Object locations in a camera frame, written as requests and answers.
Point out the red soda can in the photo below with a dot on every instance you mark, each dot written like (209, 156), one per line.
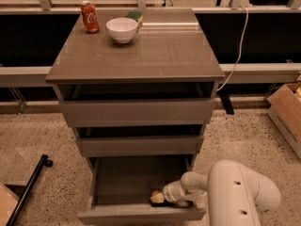
(89, 17)

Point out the grey drawer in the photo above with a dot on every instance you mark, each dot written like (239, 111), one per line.
(139, 140)
(138, 104)
(121, 188)

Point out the black table leg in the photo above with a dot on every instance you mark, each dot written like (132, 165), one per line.
(226, 102)

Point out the white ceramic bowl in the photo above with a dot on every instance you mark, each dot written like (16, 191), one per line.
(122, 29)

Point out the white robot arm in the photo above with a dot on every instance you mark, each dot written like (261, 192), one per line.
(237, 195)

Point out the orange fruit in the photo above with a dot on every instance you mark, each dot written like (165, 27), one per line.
(155, 192)

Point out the grey bottom drawer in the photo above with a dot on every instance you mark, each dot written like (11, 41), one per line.
(121, 188)

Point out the black metal leg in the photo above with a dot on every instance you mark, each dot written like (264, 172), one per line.
(45, 161)

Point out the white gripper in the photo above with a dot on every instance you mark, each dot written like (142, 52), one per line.
(170, 192)

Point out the grey drawer cabinet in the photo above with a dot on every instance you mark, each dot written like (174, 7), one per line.
(169, 47)

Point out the green yellow sponge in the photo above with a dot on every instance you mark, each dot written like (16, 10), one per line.
(134, 18)

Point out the grey top drawer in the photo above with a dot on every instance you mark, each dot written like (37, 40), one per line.
(138, 104)

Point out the wooden board corner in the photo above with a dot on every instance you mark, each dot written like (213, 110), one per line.
(8, 201)

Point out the cardboard box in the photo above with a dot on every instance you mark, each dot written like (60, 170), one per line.
(285, 112)

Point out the grey middle drawer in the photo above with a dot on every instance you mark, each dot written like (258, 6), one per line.
(139, 140)

